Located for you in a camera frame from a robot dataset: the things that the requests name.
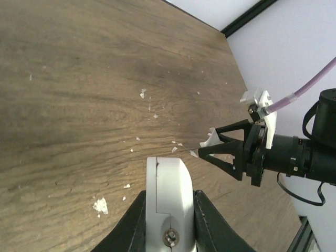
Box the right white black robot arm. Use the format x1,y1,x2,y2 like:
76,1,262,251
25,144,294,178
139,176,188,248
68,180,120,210
198,89,335,186

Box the black enclosure frame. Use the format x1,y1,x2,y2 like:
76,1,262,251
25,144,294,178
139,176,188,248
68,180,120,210
162,0,336,252

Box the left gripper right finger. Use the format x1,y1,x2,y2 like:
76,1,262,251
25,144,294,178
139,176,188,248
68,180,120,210
194,190,255,252

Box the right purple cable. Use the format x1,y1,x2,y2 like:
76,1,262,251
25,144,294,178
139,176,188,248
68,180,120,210
262,56,336,116

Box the white remote control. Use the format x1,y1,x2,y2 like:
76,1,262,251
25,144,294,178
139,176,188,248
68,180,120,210
145,157,197,251

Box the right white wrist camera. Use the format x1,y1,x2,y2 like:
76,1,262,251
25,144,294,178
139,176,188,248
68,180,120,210
240,88,277,150

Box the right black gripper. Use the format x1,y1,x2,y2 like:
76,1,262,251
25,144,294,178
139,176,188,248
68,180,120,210
198,119,267,187

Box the white battery cover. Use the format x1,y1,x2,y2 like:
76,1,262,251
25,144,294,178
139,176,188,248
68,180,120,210
198,128,232,161

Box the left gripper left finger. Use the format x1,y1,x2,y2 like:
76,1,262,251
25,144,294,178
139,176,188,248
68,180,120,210
91,190,146,252

